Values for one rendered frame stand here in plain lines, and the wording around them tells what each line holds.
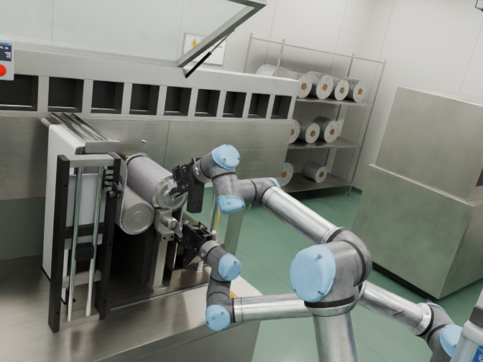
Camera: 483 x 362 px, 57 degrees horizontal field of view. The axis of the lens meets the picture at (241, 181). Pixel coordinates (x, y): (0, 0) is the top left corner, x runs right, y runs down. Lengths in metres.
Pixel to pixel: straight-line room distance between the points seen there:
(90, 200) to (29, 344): 0.44
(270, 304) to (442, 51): 4.95
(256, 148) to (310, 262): 1.29
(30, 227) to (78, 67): 0.61
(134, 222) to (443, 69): 4.91
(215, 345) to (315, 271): 0.79
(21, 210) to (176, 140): 0.66
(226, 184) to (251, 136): 0.94
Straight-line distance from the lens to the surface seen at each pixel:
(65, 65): 1.68
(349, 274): 1.04
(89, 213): 1.36
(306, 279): 1.02
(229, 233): 2.61
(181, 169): 1.44
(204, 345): 1.67
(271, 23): 5.28
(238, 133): 2.12
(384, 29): 6.45
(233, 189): 1.27
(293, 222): 1.24
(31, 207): 1.79
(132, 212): 1.55
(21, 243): 1.84
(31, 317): 1.56
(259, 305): 1.40
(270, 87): 2.19
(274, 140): 2.29
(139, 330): 1.51
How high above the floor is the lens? 1.83
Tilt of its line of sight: 18 degrees down
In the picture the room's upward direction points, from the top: 11 degrees clockwise
